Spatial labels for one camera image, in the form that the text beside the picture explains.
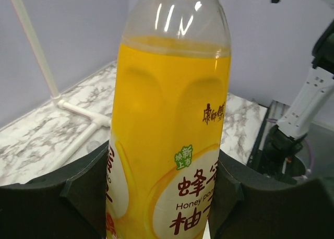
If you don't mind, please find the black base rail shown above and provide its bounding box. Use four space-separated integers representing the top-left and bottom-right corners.
246 100 311 185

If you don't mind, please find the white pvc pipe frame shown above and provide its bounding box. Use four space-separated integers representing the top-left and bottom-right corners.
10 0 111 171

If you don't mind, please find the yellow labelled bottle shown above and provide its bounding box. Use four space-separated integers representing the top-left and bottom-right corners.
106 0 231 238

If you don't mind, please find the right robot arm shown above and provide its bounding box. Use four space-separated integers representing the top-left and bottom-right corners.
263 22 333 160

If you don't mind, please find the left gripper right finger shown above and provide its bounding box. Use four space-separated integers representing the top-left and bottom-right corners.
208 151 333 238

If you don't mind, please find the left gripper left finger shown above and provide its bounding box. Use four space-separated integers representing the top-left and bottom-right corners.
1 142 108 238

